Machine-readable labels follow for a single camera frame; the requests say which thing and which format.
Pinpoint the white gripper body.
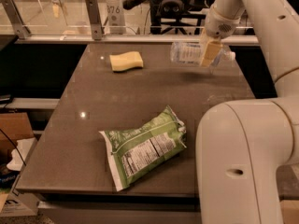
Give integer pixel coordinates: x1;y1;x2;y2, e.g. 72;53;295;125
205;6;241;39

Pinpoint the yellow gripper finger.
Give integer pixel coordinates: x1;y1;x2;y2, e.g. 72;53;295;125
200;36;222;67
199;29;208;47

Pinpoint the clear blue plastic bottle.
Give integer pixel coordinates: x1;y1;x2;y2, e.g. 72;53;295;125
170;42;235;67

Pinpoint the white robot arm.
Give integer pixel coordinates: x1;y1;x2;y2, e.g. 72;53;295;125
195;0;299;224

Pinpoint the black chair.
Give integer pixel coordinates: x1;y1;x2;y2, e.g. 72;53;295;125
122;0;196;35

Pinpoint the yellow sponge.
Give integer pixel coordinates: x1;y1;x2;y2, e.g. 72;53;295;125
109;51;144;72

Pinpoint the white numbered pillar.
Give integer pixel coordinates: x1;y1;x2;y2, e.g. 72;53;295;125
106;0;126;35

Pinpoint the green snack bag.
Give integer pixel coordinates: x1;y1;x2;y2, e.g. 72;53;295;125
99;105;187;191

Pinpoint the brown cardboard box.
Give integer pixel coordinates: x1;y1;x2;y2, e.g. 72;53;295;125
0;113;34;163

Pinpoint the white crumpled paper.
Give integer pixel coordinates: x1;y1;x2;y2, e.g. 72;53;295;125
7;137;37;171

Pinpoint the white printed box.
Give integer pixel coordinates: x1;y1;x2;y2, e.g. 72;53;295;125
0;176;39;217

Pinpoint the middle metal bracket post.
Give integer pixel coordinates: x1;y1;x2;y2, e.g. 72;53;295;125
85;0;103;40

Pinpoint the metal bracket post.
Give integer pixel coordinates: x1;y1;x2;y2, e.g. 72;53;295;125
85;0;103;40
0;0;31;39

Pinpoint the left metal bracket post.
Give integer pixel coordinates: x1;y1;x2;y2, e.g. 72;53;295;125
0;0;31;39

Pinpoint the black cable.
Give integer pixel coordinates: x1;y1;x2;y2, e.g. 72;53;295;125
0;128;27;167

